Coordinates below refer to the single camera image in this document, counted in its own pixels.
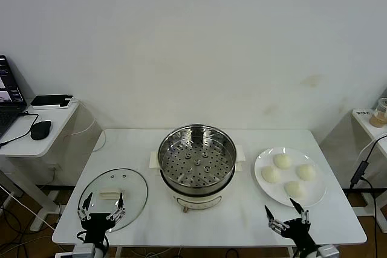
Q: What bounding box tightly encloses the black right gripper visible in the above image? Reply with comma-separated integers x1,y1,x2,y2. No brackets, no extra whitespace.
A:
264,198,321,251

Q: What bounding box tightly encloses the white side table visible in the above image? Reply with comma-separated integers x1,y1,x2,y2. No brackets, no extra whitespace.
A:
343,108,387,218

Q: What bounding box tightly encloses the glass lid with cream handle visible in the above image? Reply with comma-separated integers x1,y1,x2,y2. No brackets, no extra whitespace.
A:
78,167,149,234

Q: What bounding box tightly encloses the black laptop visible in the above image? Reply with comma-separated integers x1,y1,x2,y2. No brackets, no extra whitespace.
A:
0,54,28,140

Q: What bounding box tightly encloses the plastic cup with brown drink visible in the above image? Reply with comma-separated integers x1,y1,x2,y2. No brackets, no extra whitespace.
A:
369,97,387,127

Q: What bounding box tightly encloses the white electric cooker pot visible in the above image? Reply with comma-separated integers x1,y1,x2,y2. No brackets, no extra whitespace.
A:
148,144,246,214

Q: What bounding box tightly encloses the white steamed baozi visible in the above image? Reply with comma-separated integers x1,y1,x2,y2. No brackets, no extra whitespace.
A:
261,166,281,184
273,153,293,169
296,163,317,181
284,180,305,198

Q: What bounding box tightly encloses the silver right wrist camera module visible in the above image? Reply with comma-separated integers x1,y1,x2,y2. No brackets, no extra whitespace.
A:
317,244,340,258

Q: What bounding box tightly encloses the black computer mouse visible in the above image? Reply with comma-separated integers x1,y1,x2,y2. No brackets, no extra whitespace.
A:
31,120,52,141

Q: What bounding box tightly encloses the black flat device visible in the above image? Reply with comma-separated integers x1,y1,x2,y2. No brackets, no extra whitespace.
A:
30,94,74,108

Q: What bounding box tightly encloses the grey left wrist camera module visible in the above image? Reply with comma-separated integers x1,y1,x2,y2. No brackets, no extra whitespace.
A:
73,243,95,258

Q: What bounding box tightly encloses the black laptop cable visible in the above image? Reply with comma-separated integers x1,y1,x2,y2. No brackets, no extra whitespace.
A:
0,111,40,147

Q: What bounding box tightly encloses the white round plate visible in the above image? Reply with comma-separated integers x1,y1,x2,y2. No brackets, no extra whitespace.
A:
253,147,328,208

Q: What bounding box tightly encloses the white side desk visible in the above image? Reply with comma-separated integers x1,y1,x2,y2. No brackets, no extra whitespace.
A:
0,97,81,231

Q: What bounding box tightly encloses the black cable with adapter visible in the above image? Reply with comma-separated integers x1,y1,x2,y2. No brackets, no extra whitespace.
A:
349,134,387,258

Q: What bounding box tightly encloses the stainless steel steamer basket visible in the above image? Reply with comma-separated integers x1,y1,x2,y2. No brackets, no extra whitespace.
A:
157,123,238,195

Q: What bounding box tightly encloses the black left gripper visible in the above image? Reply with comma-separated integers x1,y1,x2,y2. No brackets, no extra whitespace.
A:
77,190,126,242

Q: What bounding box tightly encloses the white flat box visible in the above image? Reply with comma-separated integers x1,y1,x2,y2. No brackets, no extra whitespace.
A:
30,100,76,111

